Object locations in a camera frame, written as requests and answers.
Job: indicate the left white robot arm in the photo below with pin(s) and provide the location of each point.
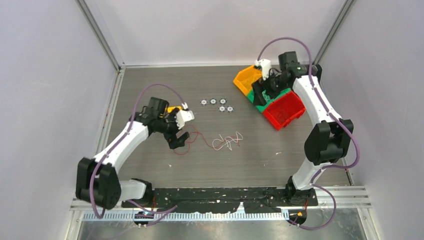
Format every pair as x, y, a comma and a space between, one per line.
97, 180

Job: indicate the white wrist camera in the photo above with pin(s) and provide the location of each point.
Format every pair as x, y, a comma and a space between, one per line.
183, 116
265, 66

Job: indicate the yellow triangular plastic stand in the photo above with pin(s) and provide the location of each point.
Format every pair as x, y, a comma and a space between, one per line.
169, 110

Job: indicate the white perforated cable duct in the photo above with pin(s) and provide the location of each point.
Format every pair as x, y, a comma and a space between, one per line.
127, 216

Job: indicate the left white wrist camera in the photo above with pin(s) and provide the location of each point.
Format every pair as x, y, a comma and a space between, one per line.
183, 116

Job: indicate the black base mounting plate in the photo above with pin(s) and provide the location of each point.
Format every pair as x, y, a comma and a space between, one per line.
222, 200

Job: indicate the green plastic bin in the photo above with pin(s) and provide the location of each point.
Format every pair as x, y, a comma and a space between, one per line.
269, 100

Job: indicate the orange plastic bin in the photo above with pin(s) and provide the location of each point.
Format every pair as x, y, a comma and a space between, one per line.
245, 78

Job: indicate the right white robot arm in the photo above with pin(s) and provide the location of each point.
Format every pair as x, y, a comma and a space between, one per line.
329, 139

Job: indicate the poker chip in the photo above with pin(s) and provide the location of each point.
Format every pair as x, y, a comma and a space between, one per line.
203, 102
213, 101
222, 101
222, 108
230, 109

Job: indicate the red plastic bin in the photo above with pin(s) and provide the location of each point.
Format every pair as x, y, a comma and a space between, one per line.
286, 109

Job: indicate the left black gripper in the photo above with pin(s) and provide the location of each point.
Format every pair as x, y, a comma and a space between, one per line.
172, 140

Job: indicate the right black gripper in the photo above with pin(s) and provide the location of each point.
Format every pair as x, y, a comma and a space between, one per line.
264, 84

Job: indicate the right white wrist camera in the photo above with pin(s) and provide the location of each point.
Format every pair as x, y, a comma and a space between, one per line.
265, 66

